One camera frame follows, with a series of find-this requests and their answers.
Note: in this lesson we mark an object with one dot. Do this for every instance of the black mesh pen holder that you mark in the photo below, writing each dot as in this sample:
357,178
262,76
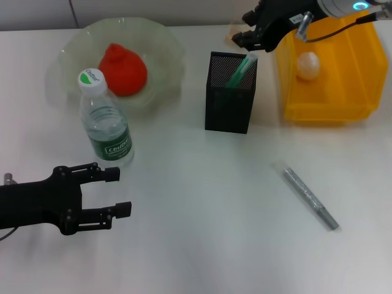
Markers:
228,110

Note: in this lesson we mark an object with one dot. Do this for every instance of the grey marker pen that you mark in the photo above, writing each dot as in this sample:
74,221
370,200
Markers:
309,196

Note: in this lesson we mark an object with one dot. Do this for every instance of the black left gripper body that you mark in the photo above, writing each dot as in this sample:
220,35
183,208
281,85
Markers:
36,202

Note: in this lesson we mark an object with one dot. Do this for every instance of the mint green pen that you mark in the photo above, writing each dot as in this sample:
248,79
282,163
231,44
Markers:
243,69

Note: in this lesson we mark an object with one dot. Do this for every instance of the red-orange toy orange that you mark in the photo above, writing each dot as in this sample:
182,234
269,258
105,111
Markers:
125,73

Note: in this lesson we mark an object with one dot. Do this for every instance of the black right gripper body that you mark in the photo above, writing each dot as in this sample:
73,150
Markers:
278,18

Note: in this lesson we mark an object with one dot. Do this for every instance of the yellow plastic bin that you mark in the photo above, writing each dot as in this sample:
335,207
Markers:
337,92

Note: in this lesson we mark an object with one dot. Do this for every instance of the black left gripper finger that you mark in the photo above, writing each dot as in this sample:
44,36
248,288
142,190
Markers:
122,209
111,174

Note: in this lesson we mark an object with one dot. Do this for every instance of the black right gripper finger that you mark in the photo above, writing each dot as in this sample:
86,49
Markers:
252,17
249,39

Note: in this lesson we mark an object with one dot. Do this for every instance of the clear water bottle green label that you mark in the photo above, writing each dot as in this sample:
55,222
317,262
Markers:
107,131

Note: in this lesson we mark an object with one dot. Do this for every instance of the pale green glass fruit plate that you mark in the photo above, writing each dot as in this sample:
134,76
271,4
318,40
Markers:
162,61

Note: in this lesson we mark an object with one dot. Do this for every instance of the white paper ball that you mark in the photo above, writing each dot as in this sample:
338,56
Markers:
308,65

